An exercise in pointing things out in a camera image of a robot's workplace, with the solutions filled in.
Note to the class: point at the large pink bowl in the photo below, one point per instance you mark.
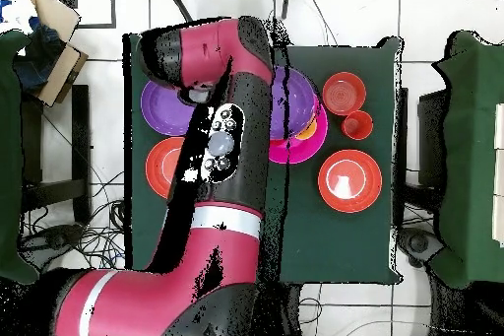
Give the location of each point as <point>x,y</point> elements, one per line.
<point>311,150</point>

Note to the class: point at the yellow cup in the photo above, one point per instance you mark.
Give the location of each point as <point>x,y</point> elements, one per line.
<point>309,133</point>

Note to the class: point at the purple bowl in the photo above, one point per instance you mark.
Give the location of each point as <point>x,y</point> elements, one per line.
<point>165,111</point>
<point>299,103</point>

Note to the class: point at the large orange bowl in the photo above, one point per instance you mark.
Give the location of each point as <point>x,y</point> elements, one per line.
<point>161,166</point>
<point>348,180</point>

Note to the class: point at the small orange bowl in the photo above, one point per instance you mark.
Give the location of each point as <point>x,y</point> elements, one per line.
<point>343,93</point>

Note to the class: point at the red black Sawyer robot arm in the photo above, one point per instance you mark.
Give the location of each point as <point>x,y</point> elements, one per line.
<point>220,253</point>

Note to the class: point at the stack of white boxes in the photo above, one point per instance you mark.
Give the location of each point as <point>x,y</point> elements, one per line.
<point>500,174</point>

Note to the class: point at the dark green tablecloth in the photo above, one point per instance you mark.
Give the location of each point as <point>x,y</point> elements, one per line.
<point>334,241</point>

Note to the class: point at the orange cup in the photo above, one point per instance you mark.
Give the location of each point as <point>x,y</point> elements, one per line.
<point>357,125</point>

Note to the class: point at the black tripod leg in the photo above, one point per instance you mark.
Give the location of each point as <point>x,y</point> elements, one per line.
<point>286,1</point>
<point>179,1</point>

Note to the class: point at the black bench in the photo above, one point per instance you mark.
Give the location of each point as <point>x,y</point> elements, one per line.
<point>80,135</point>

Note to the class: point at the black side stand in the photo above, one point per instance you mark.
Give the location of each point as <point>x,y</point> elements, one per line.
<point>431,135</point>

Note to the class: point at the cardboard box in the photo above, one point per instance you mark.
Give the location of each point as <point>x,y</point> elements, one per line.
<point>67,68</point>

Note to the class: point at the green covered side table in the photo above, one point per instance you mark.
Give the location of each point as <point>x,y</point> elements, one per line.
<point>468,154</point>
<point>8,154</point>

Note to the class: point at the dark blue cloth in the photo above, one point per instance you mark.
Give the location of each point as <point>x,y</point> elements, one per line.
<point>39,60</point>

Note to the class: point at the black pedestal leg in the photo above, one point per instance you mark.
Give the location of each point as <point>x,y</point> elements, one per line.
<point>417,243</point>
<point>51,239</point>

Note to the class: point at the dark floor frame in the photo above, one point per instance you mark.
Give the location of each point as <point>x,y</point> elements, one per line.
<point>113,5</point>

